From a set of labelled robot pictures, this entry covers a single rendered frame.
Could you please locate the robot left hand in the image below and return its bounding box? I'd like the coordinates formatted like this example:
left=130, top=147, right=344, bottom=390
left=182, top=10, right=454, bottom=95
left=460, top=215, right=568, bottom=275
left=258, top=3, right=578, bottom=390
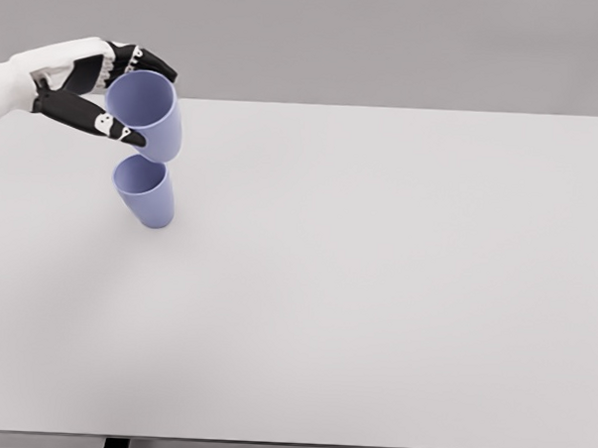
left=5, top=33, right=180, bottom=150

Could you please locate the blue plastic cup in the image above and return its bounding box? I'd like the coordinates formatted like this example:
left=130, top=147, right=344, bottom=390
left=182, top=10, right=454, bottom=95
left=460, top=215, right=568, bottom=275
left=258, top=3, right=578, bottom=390
left=110, top=153, right=177, bottom=229
left=101, top=67, right=187, bottom=165

